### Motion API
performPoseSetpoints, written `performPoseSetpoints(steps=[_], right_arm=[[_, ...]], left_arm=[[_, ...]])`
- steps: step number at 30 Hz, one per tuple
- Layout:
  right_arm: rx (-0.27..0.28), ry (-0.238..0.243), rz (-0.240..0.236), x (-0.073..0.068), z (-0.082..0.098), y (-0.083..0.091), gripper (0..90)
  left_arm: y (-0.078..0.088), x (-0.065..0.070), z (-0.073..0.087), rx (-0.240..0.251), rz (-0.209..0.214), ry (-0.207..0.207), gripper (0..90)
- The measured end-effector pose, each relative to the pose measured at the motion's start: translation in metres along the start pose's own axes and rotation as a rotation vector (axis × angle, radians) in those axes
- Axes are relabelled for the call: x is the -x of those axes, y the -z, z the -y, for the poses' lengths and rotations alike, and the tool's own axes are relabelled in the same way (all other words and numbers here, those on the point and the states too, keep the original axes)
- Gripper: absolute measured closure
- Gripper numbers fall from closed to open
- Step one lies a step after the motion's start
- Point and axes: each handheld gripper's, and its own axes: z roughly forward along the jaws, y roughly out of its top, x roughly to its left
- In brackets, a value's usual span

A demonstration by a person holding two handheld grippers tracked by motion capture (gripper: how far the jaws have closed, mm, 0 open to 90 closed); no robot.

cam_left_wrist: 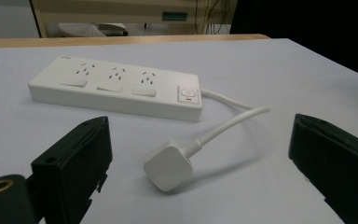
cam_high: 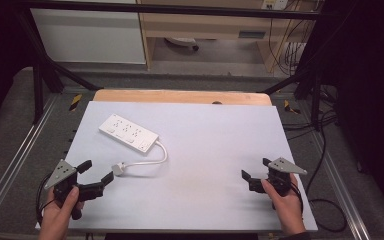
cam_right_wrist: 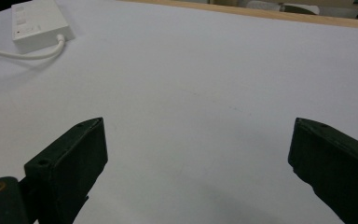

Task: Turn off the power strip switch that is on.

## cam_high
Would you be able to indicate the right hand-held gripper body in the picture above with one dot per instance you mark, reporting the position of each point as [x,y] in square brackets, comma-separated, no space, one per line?
[278,180]

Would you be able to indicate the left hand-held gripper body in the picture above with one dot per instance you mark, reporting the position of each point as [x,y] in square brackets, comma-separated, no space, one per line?
[61,173]

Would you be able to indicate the white plug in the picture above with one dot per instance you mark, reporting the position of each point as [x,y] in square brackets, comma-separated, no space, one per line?
[117,169]

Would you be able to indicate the white power strip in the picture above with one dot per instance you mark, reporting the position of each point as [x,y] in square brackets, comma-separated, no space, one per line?
[128,133]

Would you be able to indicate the person's right hand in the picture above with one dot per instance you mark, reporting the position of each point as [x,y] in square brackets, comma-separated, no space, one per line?
[288,206]

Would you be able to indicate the person's left hand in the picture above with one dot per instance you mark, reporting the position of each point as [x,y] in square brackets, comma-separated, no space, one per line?
[56,216]

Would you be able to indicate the yellow black tape strip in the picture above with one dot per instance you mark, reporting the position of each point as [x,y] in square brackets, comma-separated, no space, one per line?
[290,107]
[75,102]

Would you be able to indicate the wooden table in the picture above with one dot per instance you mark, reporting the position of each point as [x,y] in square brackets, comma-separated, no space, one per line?
[180,97]

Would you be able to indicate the white cabinet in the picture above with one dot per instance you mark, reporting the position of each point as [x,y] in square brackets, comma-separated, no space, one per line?
[90,36]

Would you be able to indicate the office chair base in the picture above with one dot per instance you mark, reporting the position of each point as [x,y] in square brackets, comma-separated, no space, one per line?
[183,41]

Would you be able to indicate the light wooden desk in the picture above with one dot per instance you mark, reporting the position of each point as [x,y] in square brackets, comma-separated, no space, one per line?
[210,23]

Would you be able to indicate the aluminium rail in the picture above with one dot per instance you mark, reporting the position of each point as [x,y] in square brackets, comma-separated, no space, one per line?
[341,186]
[16,156]

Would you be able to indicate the white wall socket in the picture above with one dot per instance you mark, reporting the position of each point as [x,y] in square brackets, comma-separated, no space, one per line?
[275,4]

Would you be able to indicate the black metal frame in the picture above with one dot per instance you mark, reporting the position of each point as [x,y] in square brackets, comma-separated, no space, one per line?
[166,9]

